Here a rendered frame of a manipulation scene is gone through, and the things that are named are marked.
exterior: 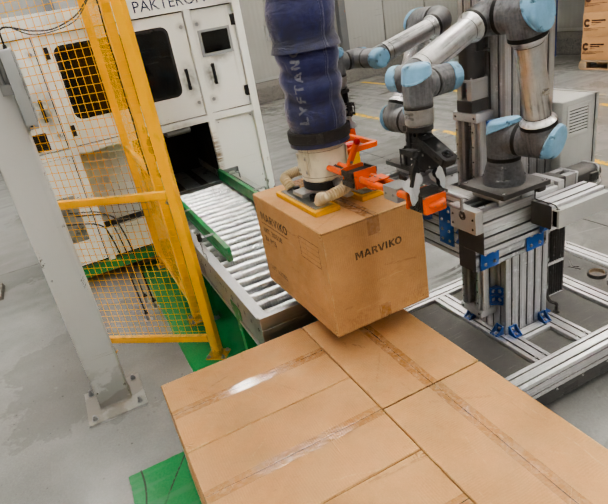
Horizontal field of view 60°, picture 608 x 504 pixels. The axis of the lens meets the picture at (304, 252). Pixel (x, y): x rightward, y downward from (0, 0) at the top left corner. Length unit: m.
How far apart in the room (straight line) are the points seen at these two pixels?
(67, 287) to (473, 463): 1.94
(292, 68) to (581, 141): 1.26
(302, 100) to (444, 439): 1.15
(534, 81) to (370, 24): 10.91
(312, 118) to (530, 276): 1.27
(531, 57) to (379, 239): 0.72
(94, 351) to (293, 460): 1.50
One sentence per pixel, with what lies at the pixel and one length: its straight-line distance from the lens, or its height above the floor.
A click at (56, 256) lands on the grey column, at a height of 0.89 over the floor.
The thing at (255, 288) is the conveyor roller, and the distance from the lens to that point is 2.60.
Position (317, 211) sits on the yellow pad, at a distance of 1.83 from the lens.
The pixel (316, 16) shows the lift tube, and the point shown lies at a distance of 1.81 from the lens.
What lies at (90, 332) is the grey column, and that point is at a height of 0.46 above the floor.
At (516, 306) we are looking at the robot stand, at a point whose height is 0.36.
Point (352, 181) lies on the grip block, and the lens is 1.74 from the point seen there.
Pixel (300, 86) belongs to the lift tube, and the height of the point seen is 1.49.
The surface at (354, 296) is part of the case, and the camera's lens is 1.84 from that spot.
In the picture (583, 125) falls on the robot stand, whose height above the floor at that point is 1.11.
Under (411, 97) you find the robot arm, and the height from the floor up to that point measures 1.48.
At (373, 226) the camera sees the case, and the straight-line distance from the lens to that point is 1.79.
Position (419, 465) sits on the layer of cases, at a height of 0.54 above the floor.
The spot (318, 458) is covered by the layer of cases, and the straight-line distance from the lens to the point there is 1.66.
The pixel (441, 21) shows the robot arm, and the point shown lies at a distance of 2.41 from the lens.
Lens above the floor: 1.74
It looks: 25 degrees down
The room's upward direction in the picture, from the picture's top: 10 degrees counter-clockwise
